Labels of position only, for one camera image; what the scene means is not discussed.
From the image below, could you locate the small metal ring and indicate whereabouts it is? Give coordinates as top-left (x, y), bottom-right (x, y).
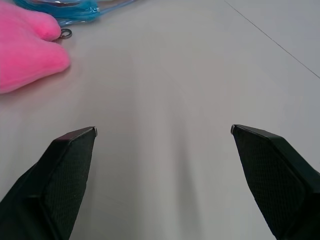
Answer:
top-left (59, 28), bottom-right (73, 39)

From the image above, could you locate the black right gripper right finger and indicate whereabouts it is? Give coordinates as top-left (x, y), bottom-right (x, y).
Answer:
top-left (230, 124), bottom-right (320, 240)

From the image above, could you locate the pink plush toy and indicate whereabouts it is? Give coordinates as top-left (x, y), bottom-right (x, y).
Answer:
top-left (0, 4), bottom-right (72, 95)

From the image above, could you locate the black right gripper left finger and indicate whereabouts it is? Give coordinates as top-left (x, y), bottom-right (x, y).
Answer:
top-left (0, 126), bottom-right (98, 240)

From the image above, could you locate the blue transparent pouch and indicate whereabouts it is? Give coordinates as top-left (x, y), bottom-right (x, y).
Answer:
top-left (12, 0), bottom-right (141, 27)

